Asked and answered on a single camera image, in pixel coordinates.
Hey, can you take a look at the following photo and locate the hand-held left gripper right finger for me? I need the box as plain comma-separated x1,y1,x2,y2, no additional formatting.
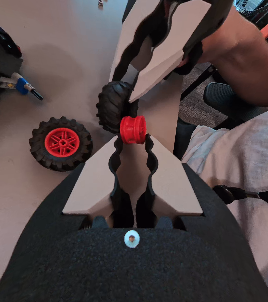
145,134,204,227

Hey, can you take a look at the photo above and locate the person in white shirt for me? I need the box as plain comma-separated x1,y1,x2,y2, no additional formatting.
182,102,268,302

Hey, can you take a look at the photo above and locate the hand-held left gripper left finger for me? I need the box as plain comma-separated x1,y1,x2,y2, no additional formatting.
62,135,125,227

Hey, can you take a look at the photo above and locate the black office chair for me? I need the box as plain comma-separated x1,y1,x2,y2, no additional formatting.
203,82,268,131

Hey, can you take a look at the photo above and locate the lego wheel with red rim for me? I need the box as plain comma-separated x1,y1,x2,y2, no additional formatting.
29,117,93,172

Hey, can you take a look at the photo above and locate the black handle with metal rod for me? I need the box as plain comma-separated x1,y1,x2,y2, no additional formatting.
212,185,268,212

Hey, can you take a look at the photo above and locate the red lego wheel rim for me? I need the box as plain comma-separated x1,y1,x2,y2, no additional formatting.
120,115,147,144

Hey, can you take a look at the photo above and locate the black lego tire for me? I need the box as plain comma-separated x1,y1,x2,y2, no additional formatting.
96,81,139,134

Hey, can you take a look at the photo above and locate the black coiled cable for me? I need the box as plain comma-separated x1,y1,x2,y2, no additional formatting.
235,0,267,17

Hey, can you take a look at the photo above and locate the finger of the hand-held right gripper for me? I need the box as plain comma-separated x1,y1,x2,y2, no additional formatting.
129,0,212,103
109,0,172,85

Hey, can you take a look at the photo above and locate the person's right forearm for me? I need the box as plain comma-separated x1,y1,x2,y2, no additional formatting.
200,5,268,107

